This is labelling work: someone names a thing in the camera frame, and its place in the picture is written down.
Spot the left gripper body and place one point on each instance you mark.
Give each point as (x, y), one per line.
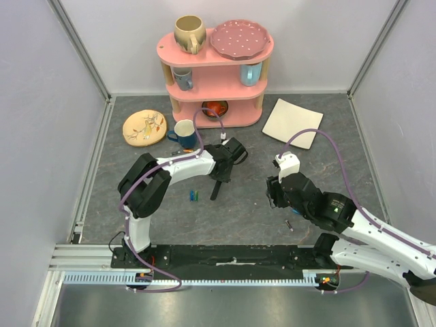
(225, 176)

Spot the grey-blue mug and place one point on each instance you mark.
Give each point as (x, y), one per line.
(183, 78)

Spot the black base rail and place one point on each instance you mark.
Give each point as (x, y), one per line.
(236, 262)

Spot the dark blue mug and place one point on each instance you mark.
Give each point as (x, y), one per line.
(183, 134)

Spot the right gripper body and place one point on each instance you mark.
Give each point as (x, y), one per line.
(273, 196)

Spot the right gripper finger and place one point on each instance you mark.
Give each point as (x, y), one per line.
(275, 200)
(273, 185)

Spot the grey pink-tip battery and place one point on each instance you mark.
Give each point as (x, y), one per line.
(289, 225)

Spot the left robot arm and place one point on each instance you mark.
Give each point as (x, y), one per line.
(143, 188)

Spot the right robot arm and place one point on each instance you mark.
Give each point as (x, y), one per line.
(354, 237)

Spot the black remote control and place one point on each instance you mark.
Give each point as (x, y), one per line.
(216, 189)

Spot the light blue mug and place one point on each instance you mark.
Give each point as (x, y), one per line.
(250, 74)

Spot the pink three-tier shelf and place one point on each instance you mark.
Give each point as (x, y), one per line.
(214, 78)

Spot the beige ceramic mug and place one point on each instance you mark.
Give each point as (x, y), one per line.
(190, 34)

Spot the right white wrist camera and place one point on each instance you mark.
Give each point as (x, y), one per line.
(288, 163)

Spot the yellow bird-pattern plate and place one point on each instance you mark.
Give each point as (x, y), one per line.
(144, 128)

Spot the pink dotted plate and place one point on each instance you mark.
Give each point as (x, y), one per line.
(239, 39)

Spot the white square plate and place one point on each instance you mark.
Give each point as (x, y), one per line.
(287, 119)

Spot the dark patterned bowl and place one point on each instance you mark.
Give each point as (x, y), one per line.
(208, 113)

